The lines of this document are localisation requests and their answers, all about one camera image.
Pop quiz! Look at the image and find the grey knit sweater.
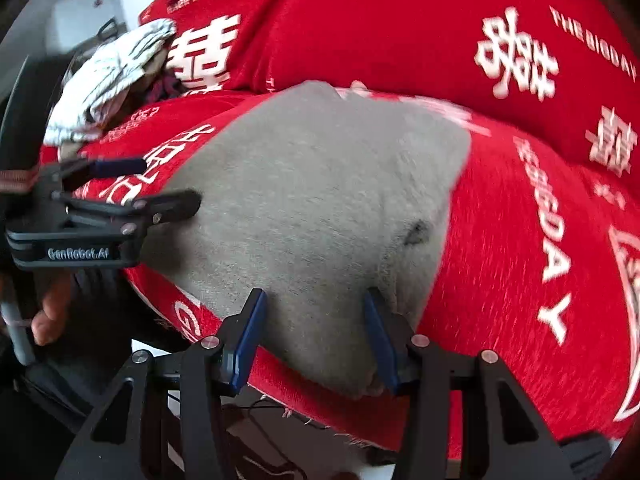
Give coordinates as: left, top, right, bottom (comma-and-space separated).
135, 80, 473, 401

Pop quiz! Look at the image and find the dark ribbed object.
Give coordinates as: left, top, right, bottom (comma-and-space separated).
557, 432, 613, 480

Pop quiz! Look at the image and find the person's left hand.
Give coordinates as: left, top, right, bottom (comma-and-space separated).
30, 275, 76, 346

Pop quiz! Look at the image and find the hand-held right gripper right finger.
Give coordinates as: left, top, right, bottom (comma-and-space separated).
362, 287, 576, 480

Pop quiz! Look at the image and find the light striped cloth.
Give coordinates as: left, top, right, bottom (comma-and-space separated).
44, 17, 178, 146

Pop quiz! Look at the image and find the dark plaid cloth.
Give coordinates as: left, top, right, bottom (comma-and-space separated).
147, 72, 183, 103

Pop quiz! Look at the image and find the red wedding sofa cover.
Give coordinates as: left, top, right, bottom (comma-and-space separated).
40, 0, 640, 461

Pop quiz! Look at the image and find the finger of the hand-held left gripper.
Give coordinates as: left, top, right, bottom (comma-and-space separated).
42, 156, 149, 192
62, 188, 202, 235

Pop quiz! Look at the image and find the person's left forearm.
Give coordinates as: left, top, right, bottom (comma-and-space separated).
0, 340, 131, 480

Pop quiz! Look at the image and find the black chair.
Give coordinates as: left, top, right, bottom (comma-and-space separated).
95, 17, 121, 46

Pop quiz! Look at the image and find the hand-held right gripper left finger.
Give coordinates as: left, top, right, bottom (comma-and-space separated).
55, 287, 269, 480

